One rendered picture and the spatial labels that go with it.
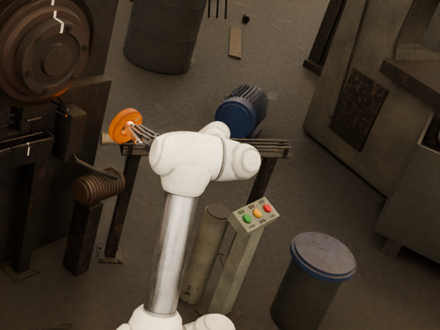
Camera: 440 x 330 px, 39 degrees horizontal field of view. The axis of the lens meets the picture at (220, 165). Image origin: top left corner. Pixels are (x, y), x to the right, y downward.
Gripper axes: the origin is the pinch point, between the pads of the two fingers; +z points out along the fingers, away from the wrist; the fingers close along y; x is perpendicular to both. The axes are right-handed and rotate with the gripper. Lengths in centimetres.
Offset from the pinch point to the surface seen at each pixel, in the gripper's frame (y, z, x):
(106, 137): 4.3, 12.2, -16.6
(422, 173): 163, -79, -20
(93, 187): -7.0, 1.7, -32.8
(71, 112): -11.1, 20.1, -5.6
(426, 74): 238, -33, 7
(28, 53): -44, 12, 30
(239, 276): 36, -59, -55
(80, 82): -0.1, 30.2, 1.1
